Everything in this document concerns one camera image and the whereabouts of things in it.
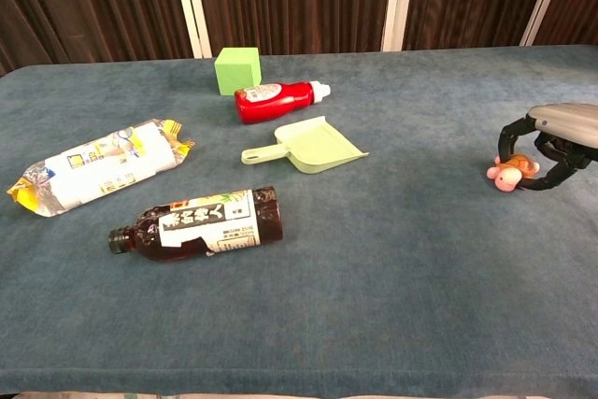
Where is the clear yellow snack package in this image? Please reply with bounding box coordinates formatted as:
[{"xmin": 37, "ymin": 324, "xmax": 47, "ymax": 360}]
[{"xmin": 6, "ymin": 118, "xmax": 196, "ymax": 219}]

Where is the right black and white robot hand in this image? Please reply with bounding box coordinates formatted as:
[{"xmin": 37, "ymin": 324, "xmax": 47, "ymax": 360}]
[{"xmin": 495, "ymin": 102, "xmax": 598, "ymax": 193}]

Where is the dark tea bottle white label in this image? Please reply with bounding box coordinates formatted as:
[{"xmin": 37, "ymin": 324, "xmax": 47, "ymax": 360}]
[{"xmin": 107, "ymin": 185, "xmax": 284, "ymax": 263}]

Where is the small orange turtle toy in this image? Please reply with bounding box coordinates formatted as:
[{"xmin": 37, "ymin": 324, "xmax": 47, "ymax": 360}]
[{"xmin": 485, "ymin": 153, "xmax": 542, "ymax": 193}]

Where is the red sauce bottle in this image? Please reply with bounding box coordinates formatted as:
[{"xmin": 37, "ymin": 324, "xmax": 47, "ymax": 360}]
[{"xmin": 234, "ymin": 80, "xmax": 332, "ymax": 125}]

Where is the light green plastic dustpan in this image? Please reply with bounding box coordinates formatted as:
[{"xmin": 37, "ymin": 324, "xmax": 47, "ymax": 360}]
[{"xmin": 240, "ymin": 115, "xmax": 370, "ymax": 176}]

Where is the blue table cloth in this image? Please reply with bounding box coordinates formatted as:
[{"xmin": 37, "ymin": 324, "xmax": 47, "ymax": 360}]
[{"xmin": 0, "ymin": 43, "xmax": 598, "ymax": 398}]

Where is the green foam cube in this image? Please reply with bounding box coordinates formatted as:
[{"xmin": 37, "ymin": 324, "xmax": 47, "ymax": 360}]
[{"xmin": 214, "ymin": 47, "xmax": 262, "ymax": 96}]

